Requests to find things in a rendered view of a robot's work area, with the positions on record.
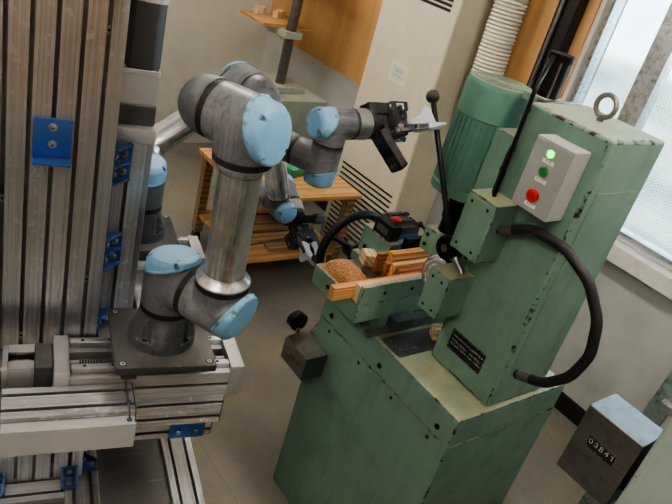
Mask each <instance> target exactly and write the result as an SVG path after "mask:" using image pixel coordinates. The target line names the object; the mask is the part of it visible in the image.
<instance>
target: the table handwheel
mask: <svg viewBox="0 0 672 504"><path fill-rule="evenodd" d="M377 216H379V214H378V213H376V212H373V211H368V210H362V211H357V212H353V213H351V214H348V215H346V216H345V217H343V218H341V219H340V220H339V221H337V222H336V223H335V224H334V225H333V226H332V227H331V228H330V229H329V230H328V231H327V233H326V234H325V235H324V237H323V239H322V240H321V242H320V244H319V246H318V249H317V252H316V257H315V267H316V264H319V263H324V256H325V253H326V250H327V248H328V246H329V244H330V242H331V241H332V240H334V241H335V242H337V243H339V244H340V245H342V246H343V247H342V252H343V253H344V254H345V255H346V256H347V257H348V258H347V260H350V259H352V258H351V257H350V255H351V252H352V249H356V248H358V245H359V243H358V242H357V241H356V240H355V239H349V240H347V241H346V242H345V241H343V240H341V239H340V238H338V237H337V236H336V234H337V233H338V232H339V231H340V230H342V229H343V228H344V227H345V226H347V225H348V224H350V223H352V222H354V221H357V220H361V219H370V220H373V221H375V218H376V217H377Z"/></svg>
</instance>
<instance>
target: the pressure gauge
mask: <svg viewBox="0 0 672 504"><path fill-rule="evenodd" d="M307 321H308V317H307V315H306V314H305V313H304V312H303V310H301V309H295V310H293V311H292V312H290V313H289V315H288V316H287V318H286V323H287V324H288V325H289V326H290V328H291V329H292V330H295V332H294V334H296V335H299V333H300V330H301V329H302V328H303V327H304V326H305V325H306V323H307Z"/></svg>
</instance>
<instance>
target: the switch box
mask: <svg viewBox="0 0 672 504"><path fill-rule="evenodd" d="M551 149H552V150H554V151H555V153H556V155H555V157H554V158H553V159H549V158H548V157H547V152H548V151H549V150H551ZM590 156H591V153H590V152H588V151H587V150H585V149H583V148H581V147H579V146H577V145H575V144H573V143H571V142H569V141H567V140H565V139H563V138H561V137H560V136H558V135H554V134H539V135H538V138H537V140H536V142H535V145H534V147H533V150H532V152H531V154H530V157H529V159H528V162H527V164H526V166H525V169H524V171H523V174H522V176H521V178H520V181H519V183H518V186H517V188H516V191H515V193H514V195H513V198H512V202H514V203H516V204H517V205H519V206H520V207H522V208H523V209H525V210H527V211H528V212H530V213H531V214H533V215H534V216H536V217H537V218H539V219H541V220H542V221H544V222H551V221H560V220H561V219H562V217H563V215H564V213H565V210H566V208H567V206H568V204H569V202H570V200H571V197H572V195H573V193H574V191H575V189H576V187H577V184H578V182H579V180H580V178H581V176H582V174H583V171H584V169H585V167H586V165H587V163H588V161H589V158H590ZM543 157H544V158H546V159H548V160H550V161H551V162H553V163H554V165H553V167H552V166H550V165H548V164H546V163H544V162H543V161H542V159H543ZM542 166H546V167H547V168H548V170H549V174H548V176H547V177H545V178H542V177H540V176H539V173H538V171H539V168H540V167H542ZM535 176H538V177H540V178H541V179H543V180H545V181H546V184H545V185H543V184H542V183H540V182H538V181H537V180H535V179H534V178H535ZM531 188H534V189H536V190H537V191H538V193H539V197H538V200H537V201H536V202H530V203H532V204H533V205H535V206H536V207H535V209H532V208H531V207H529V206H527V205H526V204H524V201H525V200H527V199H526V192H527V191H528V190H529V189H531ZM527 201H528V200H527Z"/></svg>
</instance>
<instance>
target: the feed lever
mask: <svg viewBox="0 0 672 504"><path fill-rule="evenodd" d="M439 98H440V95H439V92H438V91H436V90H433V89H432V90H429V91H428V92H427V94H426V100H427V102H429V103H431V110H432V114H433V116H434V119H435V121H436V122H439V121H438V113H437V105H436V102H438V100H439ZM434 135H435V143H436V152H437V160H438V168H439V177H440V185H441V193H442V201H443V210H444V218H445V226H446V235H447V236H441V237H440V238H439V239H438V240H437V243H436V251H437V254H438V256H439V257H440V258H441V259H443V260H448V259H453V262H454V264H455V266H456V269H457V271H458V273H460V274H462V275H464V274H465V271H464V268H463V266H462V264H461V261H460V259H459V258H460V257H462V256H463V254H461V253H460V252H459V251H457V250H456V249H455V248H453V247H452V246H451V245H450V242H451V239H452V237H453V235H452V229H451V221H450V213H449V204H448V196H447V188H446V179H445V171H444V163H443V155H442V146H441V138H440V130H434Z"/></svg>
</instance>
